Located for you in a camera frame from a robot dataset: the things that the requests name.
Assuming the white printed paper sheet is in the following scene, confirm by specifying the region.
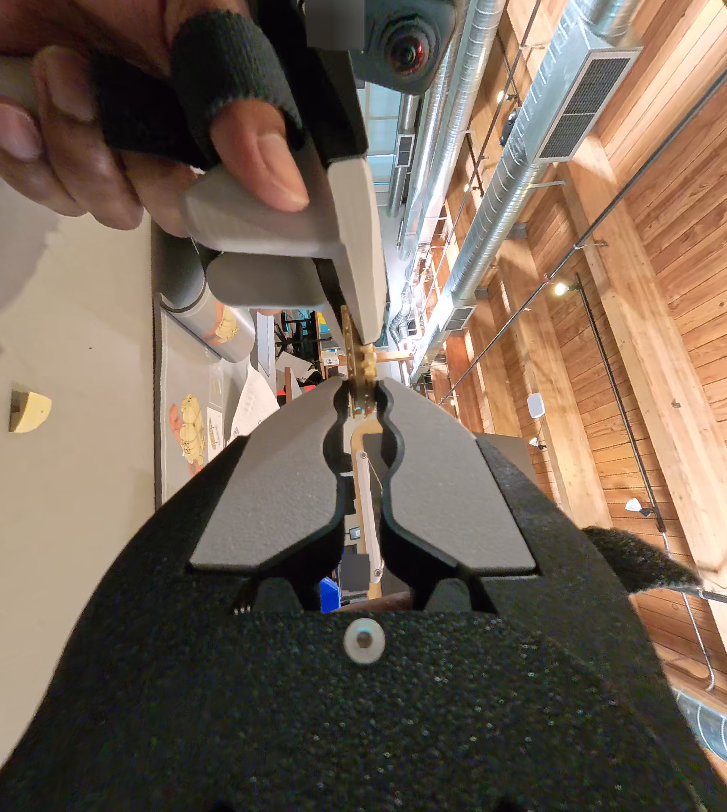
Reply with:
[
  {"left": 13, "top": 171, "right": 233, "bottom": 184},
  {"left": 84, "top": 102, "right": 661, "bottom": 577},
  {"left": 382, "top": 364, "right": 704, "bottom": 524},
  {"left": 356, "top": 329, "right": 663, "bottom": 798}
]
[{"left": 227, "top": 365, "right": 282, "bottom": 445}]

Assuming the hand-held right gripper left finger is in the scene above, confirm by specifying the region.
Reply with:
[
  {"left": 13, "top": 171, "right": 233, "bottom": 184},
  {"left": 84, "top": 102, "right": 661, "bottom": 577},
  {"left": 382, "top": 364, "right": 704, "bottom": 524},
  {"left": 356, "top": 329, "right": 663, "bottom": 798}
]
[{"left": 189, "top": 379, "right": 347, "bottom": 611}]

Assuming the grey desk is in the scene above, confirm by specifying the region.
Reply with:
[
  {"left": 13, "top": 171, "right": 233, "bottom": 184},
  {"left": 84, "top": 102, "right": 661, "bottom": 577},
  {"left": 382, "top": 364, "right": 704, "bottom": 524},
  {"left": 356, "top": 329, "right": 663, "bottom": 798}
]
[{"left": 0, "top": 146, "right": 263, "bottom": 812}]

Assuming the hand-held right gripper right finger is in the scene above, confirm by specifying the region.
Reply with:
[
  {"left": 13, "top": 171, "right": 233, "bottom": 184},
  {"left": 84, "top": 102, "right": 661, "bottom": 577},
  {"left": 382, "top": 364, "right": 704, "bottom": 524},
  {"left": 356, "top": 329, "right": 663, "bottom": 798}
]
[{"left": 372, "top": 377, "right": 537, "bottom": 611}]

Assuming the white bar with pull cords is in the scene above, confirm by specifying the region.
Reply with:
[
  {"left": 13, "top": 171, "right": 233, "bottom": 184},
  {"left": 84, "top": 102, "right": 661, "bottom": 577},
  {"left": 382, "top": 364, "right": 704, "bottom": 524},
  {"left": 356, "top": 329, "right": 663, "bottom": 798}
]
[{"left": 354, "top": 449, "right": 385, "bottom": 583}]

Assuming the grey instruction booklet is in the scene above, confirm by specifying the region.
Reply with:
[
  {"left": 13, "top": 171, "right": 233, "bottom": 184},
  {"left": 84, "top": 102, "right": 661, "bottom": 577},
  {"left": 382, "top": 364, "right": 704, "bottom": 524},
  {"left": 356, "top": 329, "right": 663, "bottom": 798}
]
[{"left": 151, "top": 222, "right": 283, "bottom": 511}]

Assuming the person's left hand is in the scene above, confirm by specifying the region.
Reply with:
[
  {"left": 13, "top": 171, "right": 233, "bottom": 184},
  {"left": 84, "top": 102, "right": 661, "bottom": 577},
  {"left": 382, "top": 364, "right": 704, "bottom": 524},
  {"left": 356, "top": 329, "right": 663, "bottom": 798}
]
[{"left": 0, "top": 0, "right": 312, "bottom": 239}]

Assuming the tan brick assembly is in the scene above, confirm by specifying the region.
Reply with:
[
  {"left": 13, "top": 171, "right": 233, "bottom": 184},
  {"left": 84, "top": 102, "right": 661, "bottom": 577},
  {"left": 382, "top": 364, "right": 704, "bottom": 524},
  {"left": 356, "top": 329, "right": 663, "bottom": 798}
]
[{"left": 340, "top": 304, "right": 379, "bottom": 421}]

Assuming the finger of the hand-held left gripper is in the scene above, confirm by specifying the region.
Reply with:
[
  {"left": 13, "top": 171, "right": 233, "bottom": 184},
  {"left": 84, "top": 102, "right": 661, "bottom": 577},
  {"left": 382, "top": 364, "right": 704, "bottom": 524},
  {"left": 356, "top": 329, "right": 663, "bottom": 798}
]
[{"left": 327, "top": 155, "right": 389, "bottom": 345}]

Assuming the tan curved brick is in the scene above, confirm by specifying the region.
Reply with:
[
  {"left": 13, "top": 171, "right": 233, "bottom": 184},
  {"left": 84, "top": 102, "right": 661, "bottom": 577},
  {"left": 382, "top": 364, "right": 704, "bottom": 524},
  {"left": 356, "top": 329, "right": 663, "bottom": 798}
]
[{"left": 8, "top": 389, "right": 53, "bottom": 435}]

